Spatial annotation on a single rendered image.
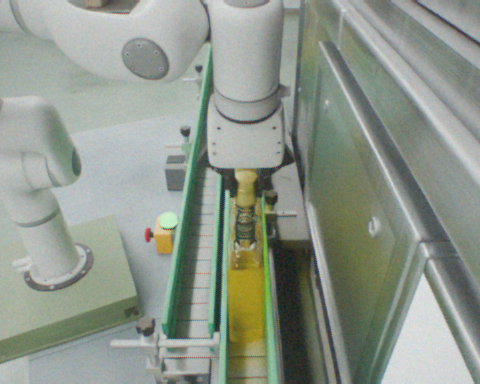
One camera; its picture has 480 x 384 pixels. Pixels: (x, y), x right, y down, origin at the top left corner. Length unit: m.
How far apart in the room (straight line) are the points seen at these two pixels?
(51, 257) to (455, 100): 0.84
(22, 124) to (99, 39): 0.38
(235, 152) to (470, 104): 0.31
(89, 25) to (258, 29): 0.16
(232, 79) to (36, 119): 0.41
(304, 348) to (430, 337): 0.62
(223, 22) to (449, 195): 0.26
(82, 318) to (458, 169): 0.80
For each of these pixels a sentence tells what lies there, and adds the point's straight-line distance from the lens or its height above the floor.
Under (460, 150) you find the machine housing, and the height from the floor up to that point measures 1.39.
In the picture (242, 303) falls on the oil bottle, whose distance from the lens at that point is 0.69.
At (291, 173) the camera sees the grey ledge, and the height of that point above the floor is 0.88.
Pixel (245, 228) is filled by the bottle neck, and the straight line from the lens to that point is 0.59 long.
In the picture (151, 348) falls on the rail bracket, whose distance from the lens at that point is 0.69.
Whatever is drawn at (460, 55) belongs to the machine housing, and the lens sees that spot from 0.35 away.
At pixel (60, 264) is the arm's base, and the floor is 0.86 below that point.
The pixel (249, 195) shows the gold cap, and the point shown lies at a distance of 0.62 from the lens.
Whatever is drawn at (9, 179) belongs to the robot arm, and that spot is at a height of 1.09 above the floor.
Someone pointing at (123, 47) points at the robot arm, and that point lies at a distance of 0.42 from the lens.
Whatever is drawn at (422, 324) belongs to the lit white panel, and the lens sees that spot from 0.34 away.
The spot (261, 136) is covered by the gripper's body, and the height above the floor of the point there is 1.27.
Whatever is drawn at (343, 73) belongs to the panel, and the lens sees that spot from 0.60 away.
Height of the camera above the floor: 1.53
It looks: 37 degrees down
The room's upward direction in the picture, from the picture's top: straight up
